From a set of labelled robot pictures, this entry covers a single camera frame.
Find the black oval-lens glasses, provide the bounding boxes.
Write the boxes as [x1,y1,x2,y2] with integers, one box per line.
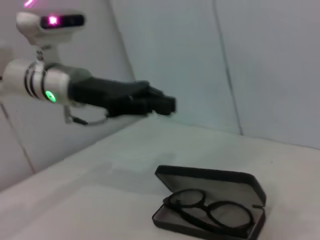
[162,188,255,232]

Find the thin left gripper cable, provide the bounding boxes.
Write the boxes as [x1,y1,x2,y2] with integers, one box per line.
[70,111,110,127]

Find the silver-black left wrist camera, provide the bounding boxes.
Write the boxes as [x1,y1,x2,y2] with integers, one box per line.
[15,10,86,65]

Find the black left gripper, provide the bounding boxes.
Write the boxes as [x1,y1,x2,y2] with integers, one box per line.
[68,76,177,119]

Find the black hard glasses case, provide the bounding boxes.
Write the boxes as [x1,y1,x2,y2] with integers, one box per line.
[151,164,267,240]

